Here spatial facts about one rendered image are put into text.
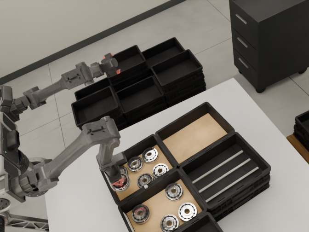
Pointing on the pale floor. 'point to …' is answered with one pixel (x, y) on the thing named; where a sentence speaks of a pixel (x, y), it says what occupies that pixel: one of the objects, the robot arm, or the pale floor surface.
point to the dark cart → (270, 39)
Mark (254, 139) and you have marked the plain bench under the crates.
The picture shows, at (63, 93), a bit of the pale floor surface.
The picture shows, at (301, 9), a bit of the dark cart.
